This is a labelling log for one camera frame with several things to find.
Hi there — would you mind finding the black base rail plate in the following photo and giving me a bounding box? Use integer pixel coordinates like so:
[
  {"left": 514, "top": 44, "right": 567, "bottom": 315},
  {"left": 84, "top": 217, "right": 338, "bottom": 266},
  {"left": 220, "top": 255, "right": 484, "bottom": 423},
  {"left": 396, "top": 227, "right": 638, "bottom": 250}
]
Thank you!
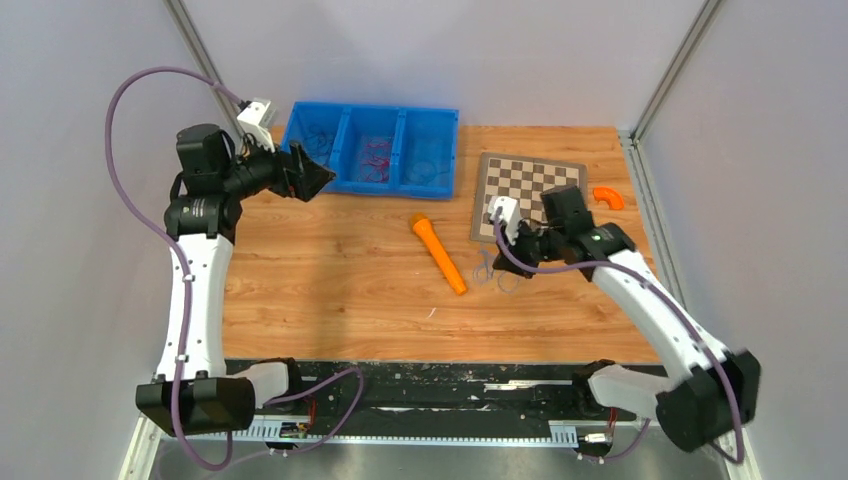
[{"left": 234, "top": 361, "right": 635, "bottom": 446}]

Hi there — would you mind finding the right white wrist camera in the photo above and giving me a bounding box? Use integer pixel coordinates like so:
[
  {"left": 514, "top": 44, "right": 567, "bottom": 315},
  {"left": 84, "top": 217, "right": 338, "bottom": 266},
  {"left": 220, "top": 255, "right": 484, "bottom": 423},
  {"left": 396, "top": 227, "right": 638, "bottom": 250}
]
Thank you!
[{"left": 487, "top": 196, "right": 522, "bottom": 245}]

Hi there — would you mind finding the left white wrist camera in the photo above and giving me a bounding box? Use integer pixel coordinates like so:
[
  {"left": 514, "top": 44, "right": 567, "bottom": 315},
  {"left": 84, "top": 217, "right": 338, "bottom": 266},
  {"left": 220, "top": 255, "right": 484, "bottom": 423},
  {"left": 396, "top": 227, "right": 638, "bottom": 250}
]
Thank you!
[{"left": 236, "top": 98, "right": 278, "bottom": 152}]

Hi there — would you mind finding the blue three-compartment bin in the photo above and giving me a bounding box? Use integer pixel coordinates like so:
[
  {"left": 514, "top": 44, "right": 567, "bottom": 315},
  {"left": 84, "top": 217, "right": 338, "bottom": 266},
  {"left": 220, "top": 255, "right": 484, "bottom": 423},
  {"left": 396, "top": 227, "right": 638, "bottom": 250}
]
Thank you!
[{"left": 282, "top": 101, "right": 460, "bottom": 200}]

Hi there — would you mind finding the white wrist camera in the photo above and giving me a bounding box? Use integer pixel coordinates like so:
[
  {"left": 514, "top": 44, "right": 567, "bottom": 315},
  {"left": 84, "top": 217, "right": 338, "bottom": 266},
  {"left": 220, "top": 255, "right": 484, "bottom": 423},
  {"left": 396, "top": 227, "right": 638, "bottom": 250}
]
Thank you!
[
  {"left": 487, "top": 196, "right": 522, "bottom": 245},
  {"left": 236, "top": 98, "right": 278, "bottom": 152}
]

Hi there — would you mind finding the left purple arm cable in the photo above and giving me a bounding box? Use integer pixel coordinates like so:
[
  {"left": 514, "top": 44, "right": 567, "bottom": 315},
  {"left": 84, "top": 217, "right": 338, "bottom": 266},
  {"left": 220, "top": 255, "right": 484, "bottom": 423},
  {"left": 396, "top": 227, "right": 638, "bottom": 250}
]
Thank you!
[{"left": 105, "top": 66, "right": 367, "bottom": 473}]

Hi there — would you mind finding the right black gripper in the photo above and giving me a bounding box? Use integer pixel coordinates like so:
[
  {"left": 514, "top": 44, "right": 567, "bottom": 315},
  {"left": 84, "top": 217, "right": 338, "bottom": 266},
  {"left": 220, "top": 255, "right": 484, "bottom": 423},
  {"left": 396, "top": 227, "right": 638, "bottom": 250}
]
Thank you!
[{"left": 492, "top": 217, "right": 562, "bottom": 281}]

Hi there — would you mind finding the right aluminium frame post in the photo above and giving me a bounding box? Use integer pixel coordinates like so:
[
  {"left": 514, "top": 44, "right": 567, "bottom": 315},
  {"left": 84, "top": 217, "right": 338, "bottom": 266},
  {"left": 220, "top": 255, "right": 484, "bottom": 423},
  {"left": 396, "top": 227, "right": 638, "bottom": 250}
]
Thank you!
[{"left": 630, "top": 0, "right": 725, "bottom": 144}]

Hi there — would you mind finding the red thin wire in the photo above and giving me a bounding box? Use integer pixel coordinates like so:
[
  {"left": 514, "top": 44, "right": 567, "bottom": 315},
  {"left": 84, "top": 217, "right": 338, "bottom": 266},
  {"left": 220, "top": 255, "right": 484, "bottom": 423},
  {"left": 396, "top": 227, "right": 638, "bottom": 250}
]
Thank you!
[{"left": 356, "top": 135, "right": 397, "bottom": 187}]

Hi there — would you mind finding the orange curved plastic piece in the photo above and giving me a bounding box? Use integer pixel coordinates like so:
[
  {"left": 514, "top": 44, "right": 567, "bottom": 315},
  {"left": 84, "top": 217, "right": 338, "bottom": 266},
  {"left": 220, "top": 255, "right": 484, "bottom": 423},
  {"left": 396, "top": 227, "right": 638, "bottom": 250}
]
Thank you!
[{"left": 592, "top": 186, "right": 626, "bottom": 211}]

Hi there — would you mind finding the wooden chessboard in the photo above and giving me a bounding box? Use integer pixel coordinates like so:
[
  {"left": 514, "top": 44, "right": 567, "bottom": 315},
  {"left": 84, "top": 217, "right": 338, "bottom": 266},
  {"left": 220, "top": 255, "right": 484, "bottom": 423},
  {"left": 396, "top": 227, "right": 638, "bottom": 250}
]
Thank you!
[{"left": 470, "top": 152, "right": 588, "bottom": 243}]

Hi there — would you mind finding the aluminium frame post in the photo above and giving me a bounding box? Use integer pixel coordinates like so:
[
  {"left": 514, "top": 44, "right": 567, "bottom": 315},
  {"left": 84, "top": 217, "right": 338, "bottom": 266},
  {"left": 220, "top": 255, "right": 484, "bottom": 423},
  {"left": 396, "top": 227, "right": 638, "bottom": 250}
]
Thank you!
[
  {"left": 162, "top": 0, "right": 243, "bottom": 136},
  {"left": 630, "top": 0, "right": 725, "bottom": 144}
]

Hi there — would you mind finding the left aluminium frame post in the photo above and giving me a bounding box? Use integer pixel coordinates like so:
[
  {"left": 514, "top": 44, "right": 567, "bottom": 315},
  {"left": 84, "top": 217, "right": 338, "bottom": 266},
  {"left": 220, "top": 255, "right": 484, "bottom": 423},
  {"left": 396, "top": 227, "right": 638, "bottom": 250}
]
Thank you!
[{"left": 162, "top": 0, "right": 243, "bottom": 136}]

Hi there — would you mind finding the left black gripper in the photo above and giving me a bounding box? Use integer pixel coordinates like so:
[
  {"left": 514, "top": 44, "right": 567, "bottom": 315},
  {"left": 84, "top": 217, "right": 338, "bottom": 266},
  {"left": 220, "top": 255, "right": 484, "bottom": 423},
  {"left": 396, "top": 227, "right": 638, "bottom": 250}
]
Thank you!
[{"left": 220, "top": 127, "right": 336, "bottom": 202}]

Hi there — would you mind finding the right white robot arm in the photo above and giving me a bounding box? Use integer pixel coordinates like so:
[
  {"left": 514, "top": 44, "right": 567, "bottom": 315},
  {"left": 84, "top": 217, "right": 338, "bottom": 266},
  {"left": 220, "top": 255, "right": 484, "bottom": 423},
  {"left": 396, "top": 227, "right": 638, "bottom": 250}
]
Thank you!
[{"left": 487, "top": 185, "right": 762, "bottom": 465}]

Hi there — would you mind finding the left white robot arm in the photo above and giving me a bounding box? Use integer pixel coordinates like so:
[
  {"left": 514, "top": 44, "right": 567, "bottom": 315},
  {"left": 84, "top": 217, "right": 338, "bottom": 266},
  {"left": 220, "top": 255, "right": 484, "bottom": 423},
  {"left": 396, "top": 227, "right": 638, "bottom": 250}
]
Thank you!
[{"left": 135, "top": 123, "right": 336, "bottom": 437}]

